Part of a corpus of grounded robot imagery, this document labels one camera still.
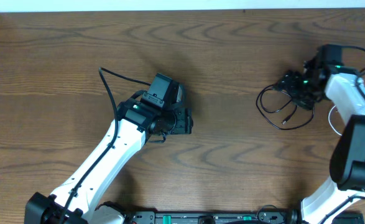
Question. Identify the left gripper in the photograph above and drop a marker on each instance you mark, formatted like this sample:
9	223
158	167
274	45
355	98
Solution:
184	121

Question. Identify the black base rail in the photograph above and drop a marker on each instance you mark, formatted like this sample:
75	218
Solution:
232	217

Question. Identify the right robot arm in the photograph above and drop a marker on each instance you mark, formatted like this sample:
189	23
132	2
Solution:
325	76

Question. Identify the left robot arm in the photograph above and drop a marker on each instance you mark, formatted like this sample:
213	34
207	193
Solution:
77	199

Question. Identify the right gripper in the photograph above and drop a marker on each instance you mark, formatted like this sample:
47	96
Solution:
293	86

